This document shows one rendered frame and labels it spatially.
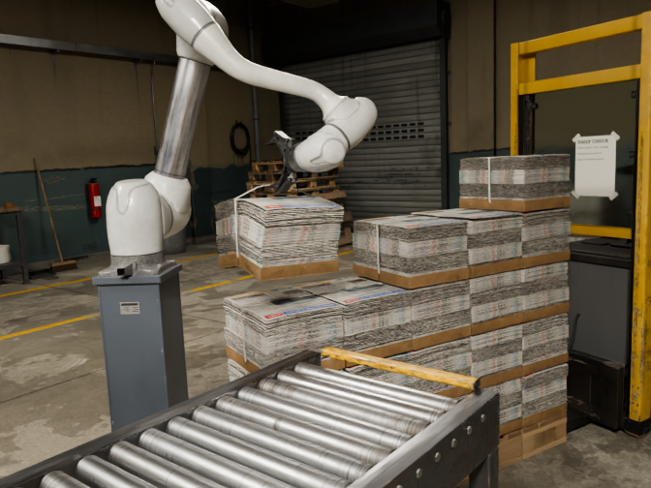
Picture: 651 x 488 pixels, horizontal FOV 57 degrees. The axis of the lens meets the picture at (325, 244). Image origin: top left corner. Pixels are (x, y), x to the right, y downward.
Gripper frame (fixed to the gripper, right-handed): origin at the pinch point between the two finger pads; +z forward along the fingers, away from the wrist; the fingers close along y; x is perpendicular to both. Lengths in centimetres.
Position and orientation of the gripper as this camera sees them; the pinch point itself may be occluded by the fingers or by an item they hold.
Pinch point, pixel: (270, 164)
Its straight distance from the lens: 202.8
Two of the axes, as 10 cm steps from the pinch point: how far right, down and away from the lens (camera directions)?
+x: 8.6, -0.9, 5.1
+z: -5.1, -0.2, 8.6
